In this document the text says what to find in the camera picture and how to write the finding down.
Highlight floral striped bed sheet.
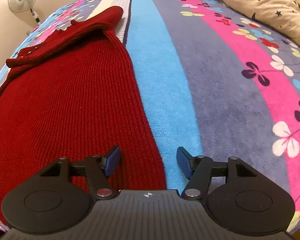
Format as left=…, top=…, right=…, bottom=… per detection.
left=0, top=0, right=300, bottom=239

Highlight red knit sweater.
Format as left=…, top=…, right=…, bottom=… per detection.
left=0, top=6, right=167, bottom=219

